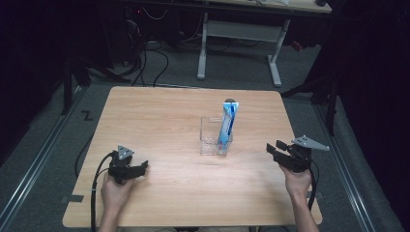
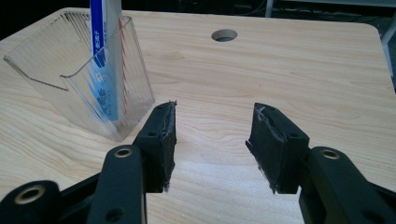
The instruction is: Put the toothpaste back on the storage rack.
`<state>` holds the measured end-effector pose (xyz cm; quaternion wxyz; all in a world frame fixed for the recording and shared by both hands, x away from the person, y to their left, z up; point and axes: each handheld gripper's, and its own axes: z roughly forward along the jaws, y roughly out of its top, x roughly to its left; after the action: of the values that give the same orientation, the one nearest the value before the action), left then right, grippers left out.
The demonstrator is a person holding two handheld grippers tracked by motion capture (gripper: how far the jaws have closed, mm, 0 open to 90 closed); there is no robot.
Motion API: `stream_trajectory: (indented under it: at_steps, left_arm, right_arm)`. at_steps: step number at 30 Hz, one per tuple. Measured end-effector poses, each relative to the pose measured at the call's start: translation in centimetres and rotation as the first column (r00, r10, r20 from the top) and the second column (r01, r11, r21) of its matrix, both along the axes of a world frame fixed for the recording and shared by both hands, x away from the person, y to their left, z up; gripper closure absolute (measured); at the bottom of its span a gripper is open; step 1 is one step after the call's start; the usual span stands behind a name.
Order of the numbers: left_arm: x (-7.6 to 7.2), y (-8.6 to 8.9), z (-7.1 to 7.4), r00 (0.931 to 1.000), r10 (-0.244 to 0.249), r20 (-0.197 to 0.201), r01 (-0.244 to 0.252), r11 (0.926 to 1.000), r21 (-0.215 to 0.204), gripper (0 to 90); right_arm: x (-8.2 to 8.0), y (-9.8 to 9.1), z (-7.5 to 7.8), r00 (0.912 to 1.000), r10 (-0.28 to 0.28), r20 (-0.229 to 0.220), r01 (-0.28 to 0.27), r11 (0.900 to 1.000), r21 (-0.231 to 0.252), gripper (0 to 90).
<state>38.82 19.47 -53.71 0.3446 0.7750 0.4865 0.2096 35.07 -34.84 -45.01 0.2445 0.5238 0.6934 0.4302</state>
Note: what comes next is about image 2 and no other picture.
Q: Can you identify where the clear plastic container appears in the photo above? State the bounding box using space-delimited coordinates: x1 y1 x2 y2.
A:
2 10 156 143

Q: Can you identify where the blue and white toothpaste tube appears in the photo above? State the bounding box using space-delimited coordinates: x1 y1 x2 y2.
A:
89 0 129 123

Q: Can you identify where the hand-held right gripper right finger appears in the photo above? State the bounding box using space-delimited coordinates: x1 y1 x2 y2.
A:
245 102 311 195

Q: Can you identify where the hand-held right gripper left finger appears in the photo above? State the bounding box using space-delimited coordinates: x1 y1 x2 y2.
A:
133 100 178 194

